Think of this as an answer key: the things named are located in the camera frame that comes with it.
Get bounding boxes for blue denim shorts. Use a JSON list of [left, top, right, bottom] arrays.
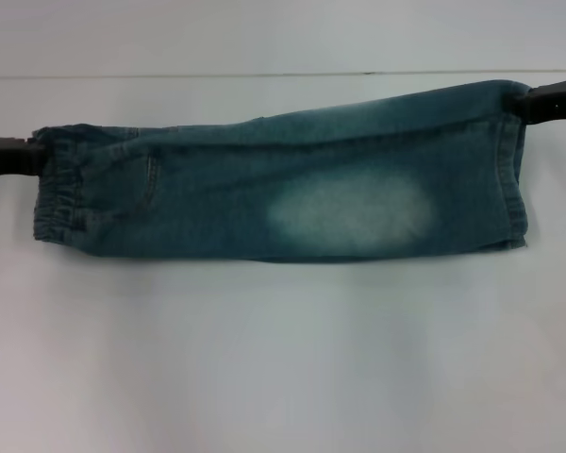
[[30, 78, 533, 264]]

